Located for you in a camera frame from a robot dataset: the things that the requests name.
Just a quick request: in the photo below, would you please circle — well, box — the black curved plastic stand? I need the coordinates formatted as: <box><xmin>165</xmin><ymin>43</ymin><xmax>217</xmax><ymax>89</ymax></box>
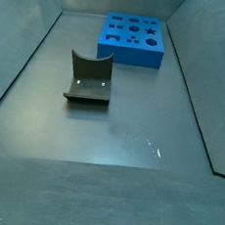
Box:
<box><xmin>64</xmin><ymin>50</ymin><xmax>113</xmax><ymax>104</ymax></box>

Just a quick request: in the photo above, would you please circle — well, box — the blue foam shape-sorter block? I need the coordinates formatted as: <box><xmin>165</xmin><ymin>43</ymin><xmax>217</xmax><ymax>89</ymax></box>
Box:
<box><xmin>97</xmin><ymin>12</ymin><xmax>164</xmax><ymax>69</ymax></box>

